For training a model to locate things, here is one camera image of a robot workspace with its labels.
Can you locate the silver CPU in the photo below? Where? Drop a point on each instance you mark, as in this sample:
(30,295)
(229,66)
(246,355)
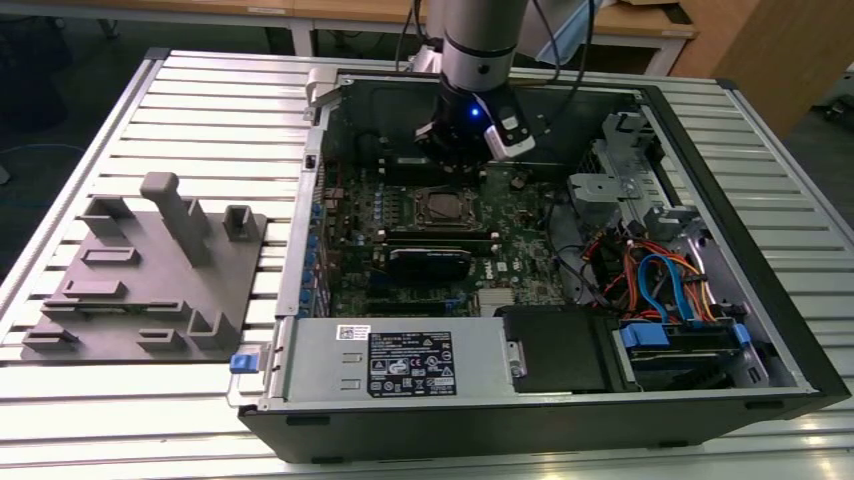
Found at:
(445,205)

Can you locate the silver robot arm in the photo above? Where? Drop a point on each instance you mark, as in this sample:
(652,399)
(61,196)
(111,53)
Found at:
(474,45)

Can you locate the CPU socket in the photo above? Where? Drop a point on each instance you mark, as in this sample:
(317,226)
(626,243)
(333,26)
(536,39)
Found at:
(420,224)

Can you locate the green motherboard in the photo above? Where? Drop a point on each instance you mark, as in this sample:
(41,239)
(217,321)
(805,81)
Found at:
(528,235)

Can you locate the metal disk bay cage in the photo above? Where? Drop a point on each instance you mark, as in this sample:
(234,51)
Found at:
(594,192)

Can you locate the black graphics card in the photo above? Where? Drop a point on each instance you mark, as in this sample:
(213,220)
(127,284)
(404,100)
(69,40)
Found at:
(428,267)

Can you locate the silver heat sink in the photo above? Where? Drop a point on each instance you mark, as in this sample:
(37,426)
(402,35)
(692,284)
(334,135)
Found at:
(500,297)

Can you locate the black plastic shroud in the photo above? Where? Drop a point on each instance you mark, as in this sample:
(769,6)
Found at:
(561,350)

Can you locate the silver power supply unit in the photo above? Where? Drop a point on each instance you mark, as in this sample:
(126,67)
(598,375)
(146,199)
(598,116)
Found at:
(321,360)

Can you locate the wooden cabinet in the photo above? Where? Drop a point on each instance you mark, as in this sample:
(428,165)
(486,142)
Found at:
(768,50)

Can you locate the grey parts rack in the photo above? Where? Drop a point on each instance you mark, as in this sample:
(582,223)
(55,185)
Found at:
(154,280)

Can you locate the blue case latch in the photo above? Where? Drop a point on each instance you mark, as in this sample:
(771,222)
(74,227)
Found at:
(243,364)

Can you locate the hard disk in blue carrier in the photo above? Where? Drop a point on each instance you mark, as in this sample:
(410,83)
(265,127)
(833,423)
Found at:
(681,367)

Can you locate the black PC case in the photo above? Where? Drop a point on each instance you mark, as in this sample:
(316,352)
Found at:
(534,430)

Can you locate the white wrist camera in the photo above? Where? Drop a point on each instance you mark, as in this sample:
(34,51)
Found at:
(513,139)

